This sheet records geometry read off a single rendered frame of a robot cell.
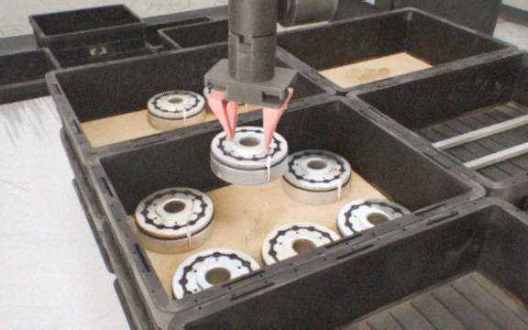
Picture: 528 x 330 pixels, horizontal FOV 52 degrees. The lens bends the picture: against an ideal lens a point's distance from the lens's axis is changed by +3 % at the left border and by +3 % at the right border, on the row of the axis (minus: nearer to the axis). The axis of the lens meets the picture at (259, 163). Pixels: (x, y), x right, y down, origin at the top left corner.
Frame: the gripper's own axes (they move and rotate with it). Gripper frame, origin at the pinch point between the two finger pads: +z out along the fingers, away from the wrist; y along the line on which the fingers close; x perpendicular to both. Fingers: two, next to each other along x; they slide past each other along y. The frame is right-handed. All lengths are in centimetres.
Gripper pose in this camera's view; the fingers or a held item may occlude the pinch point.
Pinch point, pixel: (249, 137)
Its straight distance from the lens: 70.4
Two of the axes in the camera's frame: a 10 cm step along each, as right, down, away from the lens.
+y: -9.5, -1.9, 2.4
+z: -0.3, 8.5, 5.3
